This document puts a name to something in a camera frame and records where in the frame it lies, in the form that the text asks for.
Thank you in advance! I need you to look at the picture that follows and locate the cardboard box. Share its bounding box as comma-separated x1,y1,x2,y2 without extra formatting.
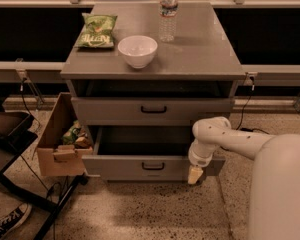
36,93,92,176

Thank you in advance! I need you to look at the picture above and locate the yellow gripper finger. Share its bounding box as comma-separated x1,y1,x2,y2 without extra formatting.
188,165,203,185

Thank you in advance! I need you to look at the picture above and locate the grey drawer cabinet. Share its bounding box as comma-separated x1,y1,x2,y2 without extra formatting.
60,1,247,185

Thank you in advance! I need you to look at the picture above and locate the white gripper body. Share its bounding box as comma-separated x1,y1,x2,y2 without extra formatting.
188,139,218,167

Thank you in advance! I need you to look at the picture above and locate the black white sneaker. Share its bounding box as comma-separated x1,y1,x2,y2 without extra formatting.
0,203,32,240

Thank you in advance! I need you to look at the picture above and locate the green snack bag in box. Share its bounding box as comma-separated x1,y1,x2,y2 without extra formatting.
61,120,81,145

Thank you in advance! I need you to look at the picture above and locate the grey top drawer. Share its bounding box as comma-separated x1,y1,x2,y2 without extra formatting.
71,97,234,126

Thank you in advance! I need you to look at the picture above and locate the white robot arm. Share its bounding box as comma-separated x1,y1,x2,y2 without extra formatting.
188,117,300,240

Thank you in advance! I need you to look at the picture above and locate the black cable left floor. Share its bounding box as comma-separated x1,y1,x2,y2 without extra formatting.
19,77,63,240

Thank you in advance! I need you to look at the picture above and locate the grey drawer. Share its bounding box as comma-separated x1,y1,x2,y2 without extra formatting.
81,125,226,182
71,97,234,126

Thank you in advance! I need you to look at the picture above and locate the black cable right floor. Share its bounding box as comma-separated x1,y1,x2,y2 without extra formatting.
219,77,271,152

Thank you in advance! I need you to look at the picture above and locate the black cable floor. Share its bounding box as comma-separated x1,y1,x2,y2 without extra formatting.
219,77,271,152
19,77,63,240

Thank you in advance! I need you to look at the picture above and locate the green chip bag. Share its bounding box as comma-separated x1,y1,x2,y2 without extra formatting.
75,13,117,48

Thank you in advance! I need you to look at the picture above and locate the clear plastic water bottle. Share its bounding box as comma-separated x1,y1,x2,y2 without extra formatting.
159,0,178,42

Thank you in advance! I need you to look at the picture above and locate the grey metal railing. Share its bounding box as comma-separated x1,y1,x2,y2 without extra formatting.
0,0,300,112

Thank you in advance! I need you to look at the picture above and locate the white ceramic bowl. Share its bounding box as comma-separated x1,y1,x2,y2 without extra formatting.
118,35,158,69

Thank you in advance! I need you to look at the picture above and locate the black rolling cart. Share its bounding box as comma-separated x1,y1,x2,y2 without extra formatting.
0,91,87,240

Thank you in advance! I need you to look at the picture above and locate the black power adapter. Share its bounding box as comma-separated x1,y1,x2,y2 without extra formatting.
240,127,254,132

